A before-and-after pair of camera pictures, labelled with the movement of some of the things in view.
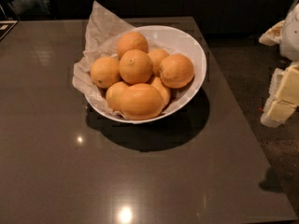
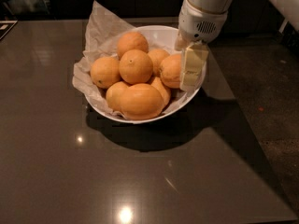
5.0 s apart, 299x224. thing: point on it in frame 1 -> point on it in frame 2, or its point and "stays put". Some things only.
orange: (157, 55) stays put
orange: (132, 40) stays put
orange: (177, 71) stays put
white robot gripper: (291, 35) -> (199, 23)
